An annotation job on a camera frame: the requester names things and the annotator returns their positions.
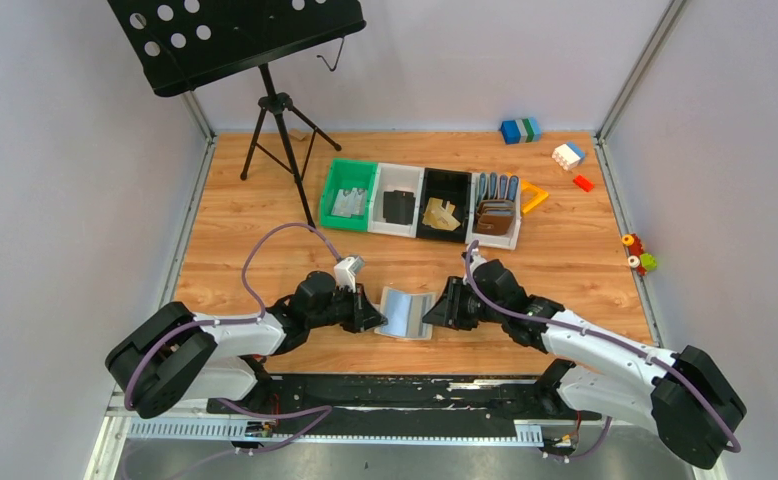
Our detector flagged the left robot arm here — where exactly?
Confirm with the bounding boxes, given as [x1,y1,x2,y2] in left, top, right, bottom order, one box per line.
[105,271,387,419]

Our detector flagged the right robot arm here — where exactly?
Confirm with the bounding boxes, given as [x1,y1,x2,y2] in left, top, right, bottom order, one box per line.
[423,258,747,469]

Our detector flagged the gold cards in black bin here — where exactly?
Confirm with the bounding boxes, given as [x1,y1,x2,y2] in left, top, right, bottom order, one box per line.
[422,196,458,232]

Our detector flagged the silver cards in green bin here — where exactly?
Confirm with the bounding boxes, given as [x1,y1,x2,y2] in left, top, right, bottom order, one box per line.
[331,188,370,218]

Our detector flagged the black card in white bin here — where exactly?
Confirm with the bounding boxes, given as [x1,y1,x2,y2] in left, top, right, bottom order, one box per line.
[382,190,416,225]

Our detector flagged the white bin with wallets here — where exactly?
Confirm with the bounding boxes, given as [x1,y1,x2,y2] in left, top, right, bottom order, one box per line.
[465,172,522,250]

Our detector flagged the brown leather wallets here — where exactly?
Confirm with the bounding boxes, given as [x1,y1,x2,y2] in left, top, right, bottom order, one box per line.
[474,199,515,236]

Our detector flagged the black plastic bin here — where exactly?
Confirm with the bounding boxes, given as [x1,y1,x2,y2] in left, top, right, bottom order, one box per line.
[416,168,472,244]

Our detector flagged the white plastic bin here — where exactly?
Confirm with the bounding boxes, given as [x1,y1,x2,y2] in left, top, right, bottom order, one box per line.
[367,162,424,238]

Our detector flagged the green plastic bin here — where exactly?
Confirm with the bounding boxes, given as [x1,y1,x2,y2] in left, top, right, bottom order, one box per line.
[319,158,378,232]

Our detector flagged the yellow plastic angle piece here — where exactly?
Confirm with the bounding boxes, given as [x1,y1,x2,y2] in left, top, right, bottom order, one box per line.
[520,180,549,215]

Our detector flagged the red toy brick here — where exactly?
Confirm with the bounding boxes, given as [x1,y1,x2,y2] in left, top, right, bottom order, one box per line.
[573,175,595,192]

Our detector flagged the white blue toy block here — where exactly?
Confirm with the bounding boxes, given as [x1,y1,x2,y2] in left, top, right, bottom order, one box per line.
[552,141,586,171]

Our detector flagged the red green toy car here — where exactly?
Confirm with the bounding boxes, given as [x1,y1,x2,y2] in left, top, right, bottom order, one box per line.
[621,233,658,276]

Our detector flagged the blue green block stack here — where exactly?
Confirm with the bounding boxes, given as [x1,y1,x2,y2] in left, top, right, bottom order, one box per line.
[499,117,543,145]

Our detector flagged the black music stand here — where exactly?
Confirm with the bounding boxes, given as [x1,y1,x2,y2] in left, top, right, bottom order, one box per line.
[107,0,368,233]

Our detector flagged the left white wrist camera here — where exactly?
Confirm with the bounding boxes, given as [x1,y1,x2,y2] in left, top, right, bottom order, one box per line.
[333,255,365,292]

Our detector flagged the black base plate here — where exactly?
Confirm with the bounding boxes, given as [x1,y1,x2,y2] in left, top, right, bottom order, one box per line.
[237,374,601,438]

